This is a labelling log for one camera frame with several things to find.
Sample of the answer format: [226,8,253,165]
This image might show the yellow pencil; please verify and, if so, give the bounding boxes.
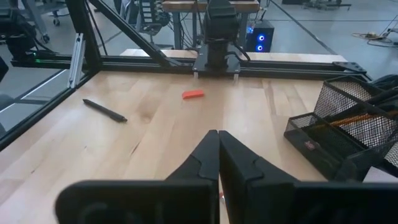
[310,110,398,130]

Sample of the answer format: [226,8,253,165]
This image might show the black ballpoint pen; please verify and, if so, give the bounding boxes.
[82,98,129,123]

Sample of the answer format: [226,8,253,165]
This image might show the black mesh desk organizer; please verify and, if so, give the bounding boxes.
[283,75,398,183]

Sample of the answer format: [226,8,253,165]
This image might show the black equipment with white labels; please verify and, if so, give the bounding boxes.
[118,0,172,35]

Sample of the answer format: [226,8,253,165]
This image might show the floor cable bundle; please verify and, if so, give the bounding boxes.
[351,21,398,48]

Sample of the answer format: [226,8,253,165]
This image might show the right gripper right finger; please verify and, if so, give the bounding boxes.
[219,130,398,224]

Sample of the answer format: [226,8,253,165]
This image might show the black computer with blue lights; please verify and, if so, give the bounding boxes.
[246,19,275,53]

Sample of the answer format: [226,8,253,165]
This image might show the black box with green light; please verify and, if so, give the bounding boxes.
[11,49,68,68]

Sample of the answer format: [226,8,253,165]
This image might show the silver aluminium bracket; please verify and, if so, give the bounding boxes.
[67,32,86,90]

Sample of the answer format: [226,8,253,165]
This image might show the wooden background desk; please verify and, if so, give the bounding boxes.
[161,0,261,50]

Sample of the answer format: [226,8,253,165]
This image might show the grey office chair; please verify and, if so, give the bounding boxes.
[18,0,68,44]

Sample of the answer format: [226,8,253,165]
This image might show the orange-red eraser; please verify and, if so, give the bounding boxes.
[182,89,206,100]

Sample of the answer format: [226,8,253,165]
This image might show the black aluminium table frame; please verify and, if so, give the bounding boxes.
[0,0,373,152]

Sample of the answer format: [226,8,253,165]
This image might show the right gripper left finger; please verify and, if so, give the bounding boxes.
[55,130,220,224]

